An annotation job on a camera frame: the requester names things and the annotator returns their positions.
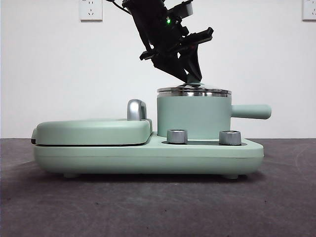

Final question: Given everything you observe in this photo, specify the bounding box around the glass lid with green knob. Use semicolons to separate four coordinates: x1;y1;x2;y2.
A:
157;75;232;97

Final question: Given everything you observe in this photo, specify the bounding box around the silver control knob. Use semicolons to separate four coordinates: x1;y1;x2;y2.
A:
167;129;189;144
219;130;242;146

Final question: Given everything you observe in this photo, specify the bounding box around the mint green breakfast machine base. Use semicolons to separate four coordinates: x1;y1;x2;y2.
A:
33;131;265;179

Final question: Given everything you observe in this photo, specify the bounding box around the mint green griddle cover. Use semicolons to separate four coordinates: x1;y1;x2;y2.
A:
31;118;154;146

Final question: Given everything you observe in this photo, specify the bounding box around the mint green pot with handle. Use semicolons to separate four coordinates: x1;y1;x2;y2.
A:
157;95;272;140

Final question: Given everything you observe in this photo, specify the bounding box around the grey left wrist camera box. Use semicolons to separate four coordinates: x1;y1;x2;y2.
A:
170;1;194;18

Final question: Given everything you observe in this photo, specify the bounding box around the chrome griddle cover handle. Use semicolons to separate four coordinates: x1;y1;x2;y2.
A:
127;99;149;121

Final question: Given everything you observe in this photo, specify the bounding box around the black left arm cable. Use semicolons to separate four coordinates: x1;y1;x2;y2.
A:
106;0;132;15

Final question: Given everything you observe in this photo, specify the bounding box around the white wall socket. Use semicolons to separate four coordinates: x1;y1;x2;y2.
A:
302;0;316;22
79;0;103;22

